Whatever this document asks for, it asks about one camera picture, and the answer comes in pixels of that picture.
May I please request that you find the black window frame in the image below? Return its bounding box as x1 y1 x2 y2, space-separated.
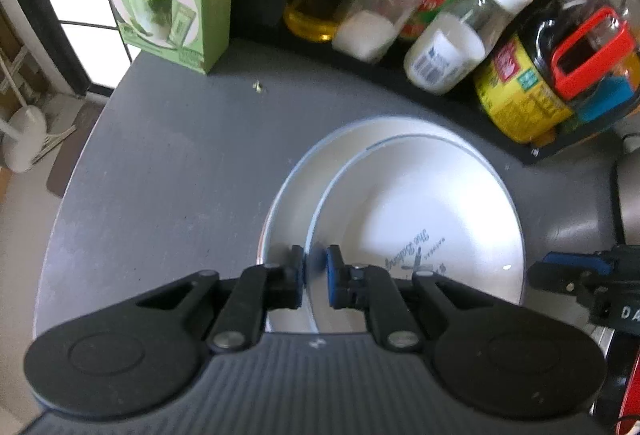
0 0 117 100

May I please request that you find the black condiment rack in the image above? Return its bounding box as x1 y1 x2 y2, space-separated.
230 0 640 166

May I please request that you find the clear jar white powder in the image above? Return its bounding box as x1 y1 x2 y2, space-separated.
331 0 432 64

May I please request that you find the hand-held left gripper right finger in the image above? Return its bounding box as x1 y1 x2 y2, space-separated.
326 244 513 352

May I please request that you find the white floor fan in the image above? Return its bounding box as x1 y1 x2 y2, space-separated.
0 59 77 174

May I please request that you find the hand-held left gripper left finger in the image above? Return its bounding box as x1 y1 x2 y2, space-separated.
135 244 306 355

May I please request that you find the white plate with flower print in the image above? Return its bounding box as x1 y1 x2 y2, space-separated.
255 115 501 335

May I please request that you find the large white plate blue print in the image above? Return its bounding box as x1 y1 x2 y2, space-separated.
305 134 526 335

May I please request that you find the labelled jar white cap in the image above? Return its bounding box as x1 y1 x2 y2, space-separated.
404 0 529 94

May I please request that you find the soy sauce bottle red handle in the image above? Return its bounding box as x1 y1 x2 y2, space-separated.
474 0 638 144

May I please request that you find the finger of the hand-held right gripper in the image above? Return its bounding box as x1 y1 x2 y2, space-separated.
527 251 616 297

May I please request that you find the brown floor mat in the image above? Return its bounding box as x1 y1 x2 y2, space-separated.
46 101 104 199

